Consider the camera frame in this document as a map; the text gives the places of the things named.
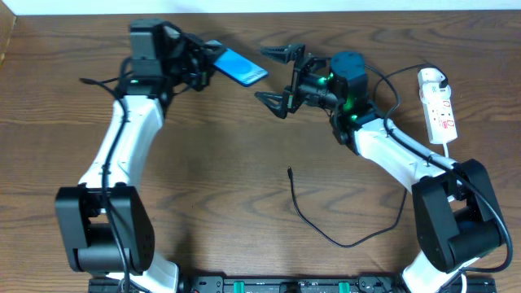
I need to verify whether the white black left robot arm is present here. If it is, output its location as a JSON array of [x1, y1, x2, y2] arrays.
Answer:
[[55, 19, 225, 292]]

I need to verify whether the white power strip cord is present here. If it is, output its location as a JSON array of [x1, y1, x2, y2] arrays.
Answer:
[[442, 142, 468, 293]]

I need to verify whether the black USB charging cable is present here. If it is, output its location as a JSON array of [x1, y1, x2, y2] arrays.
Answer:
[[287, 63, 444, 249]]

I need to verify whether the white power strip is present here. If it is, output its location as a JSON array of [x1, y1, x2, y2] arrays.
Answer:
[[418, 68, 458, 145]]

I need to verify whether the blue Galaxy smartphone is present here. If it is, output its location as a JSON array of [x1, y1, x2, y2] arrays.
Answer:
[[213, 46, 269, 87]]

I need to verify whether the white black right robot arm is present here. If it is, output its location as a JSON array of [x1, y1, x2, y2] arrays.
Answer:
[[256, 44, 513, 292]]

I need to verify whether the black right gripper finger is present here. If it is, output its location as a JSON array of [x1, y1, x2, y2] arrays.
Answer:
[[260, 43, 305, 64], [255, 90, 291, 119]]

